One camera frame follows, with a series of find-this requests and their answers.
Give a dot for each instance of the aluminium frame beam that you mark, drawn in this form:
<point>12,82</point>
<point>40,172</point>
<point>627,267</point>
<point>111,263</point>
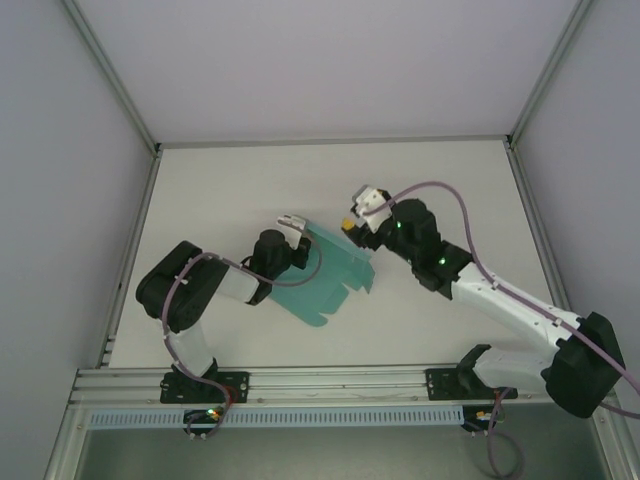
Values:
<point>617,445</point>
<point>62,450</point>

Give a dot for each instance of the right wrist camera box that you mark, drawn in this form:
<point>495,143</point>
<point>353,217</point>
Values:
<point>370,200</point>

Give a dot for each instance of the black controller board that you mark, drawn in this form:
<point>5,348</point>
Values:
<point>200,420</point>
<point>480,425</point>

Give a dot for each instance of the wide aluminium extrusion beam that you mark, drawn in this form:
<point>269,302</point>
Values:
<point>330,382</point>

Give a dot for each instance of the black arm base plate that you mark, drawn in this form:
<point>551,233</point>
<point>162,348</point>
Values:
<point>440,385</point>
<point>235,387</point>

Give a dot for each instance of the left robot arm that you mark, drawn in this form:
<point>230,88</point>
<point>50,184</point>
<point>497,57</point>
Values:
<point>155,280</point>

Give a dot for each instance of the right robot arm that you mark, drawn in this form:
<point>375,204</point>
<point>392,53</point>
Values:
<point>510,310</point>

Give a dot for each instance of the teal corrugated paper box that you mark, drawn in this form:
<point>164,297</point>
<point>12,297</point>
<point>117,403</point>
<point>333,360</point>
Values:
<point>325,280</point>

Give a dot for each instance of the aluminium frame post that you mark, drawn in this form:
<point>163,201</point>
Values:
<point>550,70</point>
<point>112,80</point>

